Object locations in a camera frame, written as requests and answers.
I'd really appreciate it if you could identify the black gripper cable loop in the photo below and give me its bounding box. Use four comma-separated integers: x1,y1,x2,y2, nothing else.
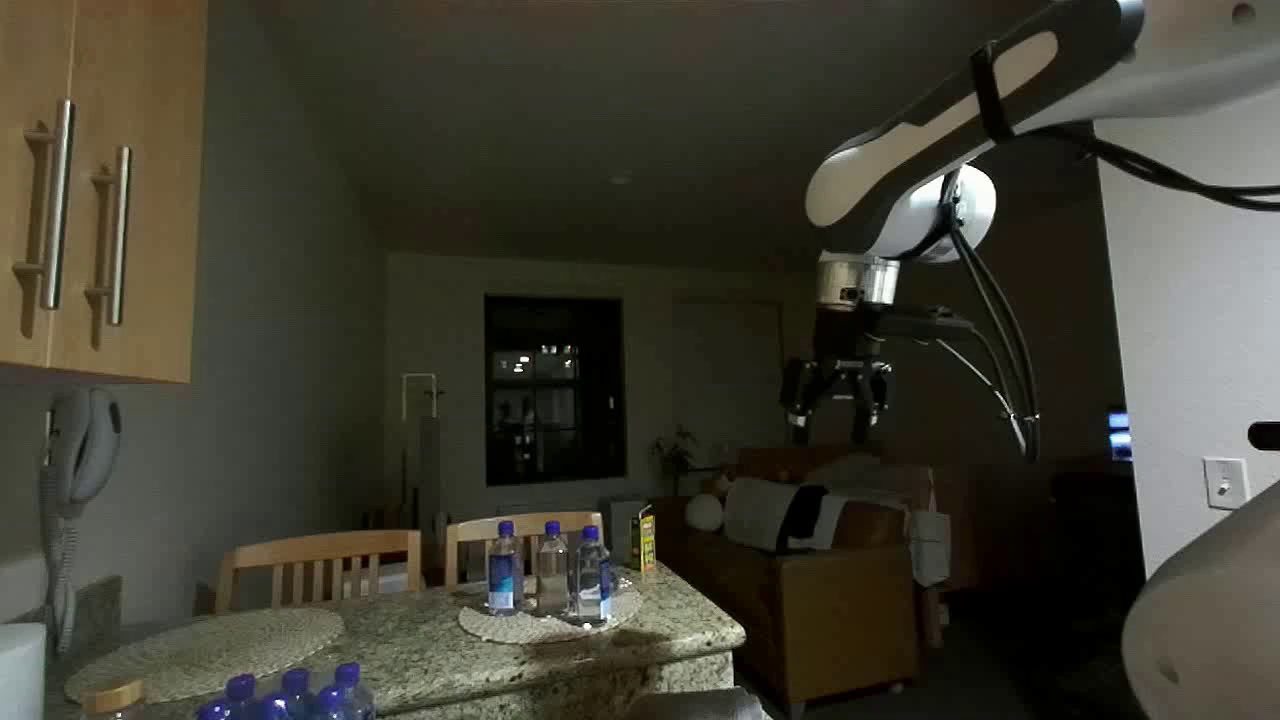
932,194,1048,467

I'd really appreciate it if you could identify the metal bar cabinet handle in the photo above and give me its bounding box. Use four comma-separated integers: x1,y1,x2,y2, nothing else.
86,140,136,331
11,97,80,315

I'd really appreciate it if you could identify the wide wooden slatted chair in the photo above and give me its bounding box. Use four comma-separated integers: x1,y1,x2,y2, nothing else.
211,523,429,619

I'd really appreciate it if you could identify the potted plant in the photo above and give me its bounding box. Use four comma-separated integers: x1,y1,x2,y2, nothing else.
648,424,705,498

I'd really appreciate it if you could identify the white light switch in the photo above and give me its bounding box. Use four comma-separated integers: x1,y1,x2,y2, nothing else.
1201,452,1256,514

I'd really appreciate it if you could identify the dark window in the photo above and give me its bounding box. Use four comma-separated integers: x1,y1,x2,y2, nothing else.
480,293,634,487

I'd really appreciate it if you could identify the grey wall outlet plate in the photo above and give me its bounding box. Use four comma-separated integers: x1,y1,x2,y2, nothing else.
74,573,127,646

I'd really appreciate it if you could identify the round white pillow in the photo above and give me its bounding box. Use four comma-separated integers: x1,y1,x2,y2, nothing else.
682,487,730,540

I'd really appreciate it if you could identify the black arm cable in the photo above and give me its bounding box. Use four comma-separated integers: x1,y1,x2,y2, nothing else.
1037,123,1280,217

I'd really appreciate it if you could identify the glowing blue screen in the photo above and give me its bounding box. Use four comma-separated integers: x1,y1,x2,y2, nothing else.
1100,409,1136,464

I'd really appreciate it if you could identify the narrow wooden cabinet door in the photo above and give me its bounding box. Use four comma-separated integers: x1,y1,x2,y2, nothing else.
0,0,80,371

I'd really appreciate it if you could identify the wide wooden cabinet door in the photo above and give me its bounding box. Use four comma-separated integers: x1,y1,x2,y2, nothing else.
48,0,211,389

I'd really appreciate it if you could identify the brown sofa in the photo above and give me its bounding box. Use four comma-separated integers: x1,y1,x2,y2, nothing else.
660,443,960,711

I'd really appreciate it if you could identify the narrow wooden slatted chair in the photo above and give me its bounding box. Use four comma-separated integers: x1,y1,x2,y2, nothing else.
440,508,607,593

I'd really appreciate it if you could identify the white and black blanket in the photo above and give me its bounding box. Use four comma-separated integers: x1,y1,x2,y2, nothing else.
716,471,831,554

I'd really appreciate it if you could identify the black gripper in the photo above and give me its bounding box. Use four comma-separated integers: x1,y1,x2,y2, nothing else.
778,309,902,449

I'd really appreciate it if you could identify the white wall phone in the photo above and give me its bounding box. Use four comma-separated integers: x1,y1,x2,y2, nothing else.
35,385,127,632

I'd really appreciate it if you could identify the granite counter top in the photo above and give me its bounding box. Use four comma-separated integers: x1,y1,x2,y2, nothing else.
60,603,347,708

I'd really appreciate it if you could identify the yellow carton box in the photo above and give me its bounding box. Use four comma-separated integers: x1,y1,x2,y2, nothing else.
634,498,664,579

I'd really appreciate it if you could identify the white paper towel roll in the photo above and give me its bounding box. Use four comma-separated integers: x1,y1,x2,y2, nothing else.
0,619,54,720

